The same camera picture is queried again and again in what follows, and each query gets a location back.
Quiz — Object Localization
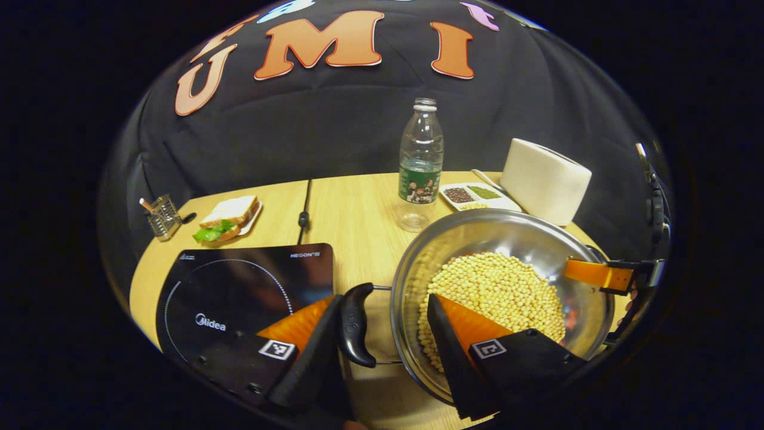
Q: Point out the small wire mesh holder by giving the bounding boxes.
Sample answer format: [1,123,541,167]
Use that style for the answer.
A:
[139,194,196,241]

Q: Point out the sandwich on white plate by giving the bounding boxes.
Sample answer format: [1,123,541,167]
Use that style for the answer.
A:
[192,195,263,243]

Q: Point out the steel pot with black handles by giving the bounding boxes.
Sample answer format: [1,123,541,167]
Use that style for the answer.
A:
[339,208,615,407]

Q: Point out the clear plastic water bottle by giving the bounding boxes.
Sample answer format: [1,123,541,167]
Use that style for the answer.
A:
[398,98,444,232]

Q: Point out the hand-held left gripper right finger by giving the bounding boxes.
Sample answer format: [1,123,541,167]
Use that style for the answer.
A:
[427,293,589,422]

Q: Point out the black backdrop cloth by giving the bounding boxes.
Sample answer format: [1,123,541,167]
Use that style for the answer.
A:
[98,0,675,311]

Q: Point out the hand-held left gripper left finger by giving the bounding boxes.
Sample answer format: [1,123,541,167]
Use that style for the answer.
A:
[197,294,353,419]

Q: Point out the pile of yellow soybeans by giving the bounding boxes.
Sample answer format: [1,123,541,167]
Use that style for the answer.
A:
[417,251,566,372]

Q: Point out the black power cable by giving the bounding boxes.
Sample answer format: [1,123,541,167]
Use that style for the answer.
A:
[297,178,312,245]

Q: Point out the white toaster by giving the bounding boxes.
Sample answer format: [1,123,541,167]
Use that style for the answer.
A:
[500,139,593,226]

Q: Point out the black induction cooktop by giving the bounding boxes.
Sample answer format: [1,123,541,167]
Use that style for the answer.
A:
[156,243,335,374]

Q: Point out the white divided dish of beans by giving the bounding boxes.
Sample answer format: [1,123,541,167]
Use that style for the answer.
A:
[440,169,522,213]

